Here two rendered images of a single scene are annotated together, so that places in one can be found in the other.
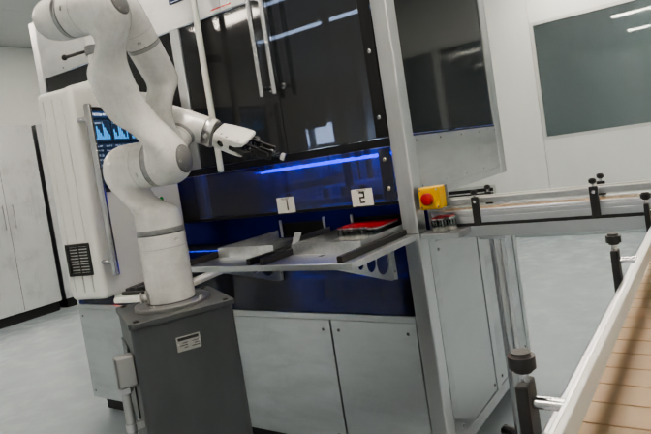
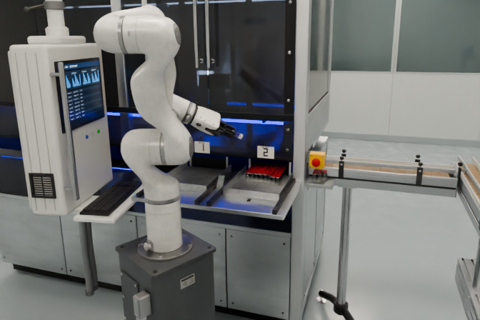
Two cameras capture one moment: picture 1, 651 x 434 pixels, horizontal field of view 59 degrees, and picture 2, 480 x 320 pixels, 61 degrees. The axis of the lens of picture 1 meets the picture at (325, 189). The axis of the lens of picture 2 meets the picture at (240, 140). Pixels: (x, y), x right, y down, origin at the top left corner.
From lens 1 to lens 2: 0.70 m
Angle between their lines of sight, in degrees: 20
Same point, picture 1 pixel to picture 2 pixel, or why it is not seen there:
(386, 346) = (266, 249)
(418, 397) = (284, 282)
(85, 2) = (155, 34)
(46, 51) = not seen: outside the picture
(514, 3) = not seen: outside the picture
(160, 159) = (178, 150)
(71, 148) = (42, 97)
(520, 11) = not seen: outside the picture
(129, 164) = (150, 150)
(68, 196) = (36, 134)
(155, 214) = (166, 188)
